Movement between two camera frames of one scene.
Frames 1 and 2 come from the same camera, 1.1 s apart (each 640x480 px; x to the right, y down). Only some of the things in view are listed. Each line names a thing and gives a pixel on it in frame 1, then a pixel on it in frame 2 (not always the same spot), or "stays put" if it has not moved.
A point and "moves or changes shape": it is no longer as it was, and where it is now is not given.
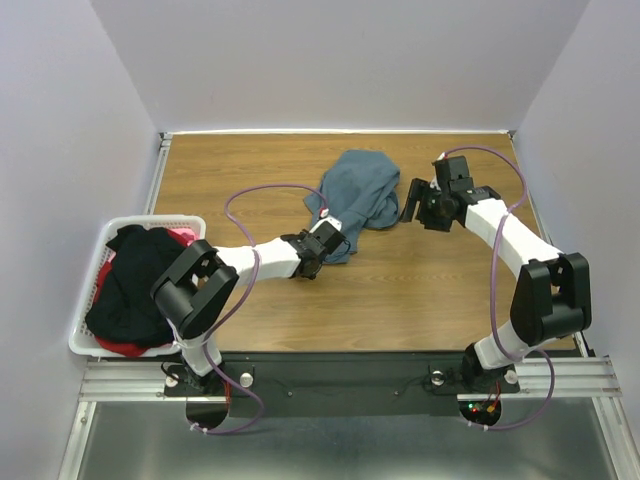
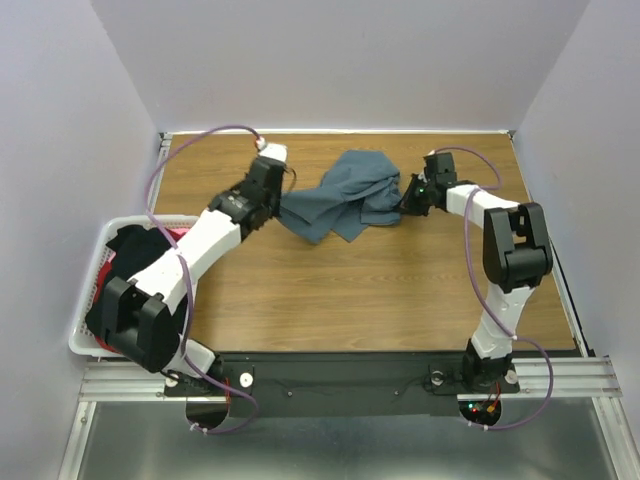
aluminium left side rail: [164, 144] stays put
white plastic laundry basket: [80, 339] stays put
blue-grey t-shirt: [361, 190] moves or changes shape
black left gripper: [302, 234] -> [276, 207]
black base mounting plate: [374, 384] stays put
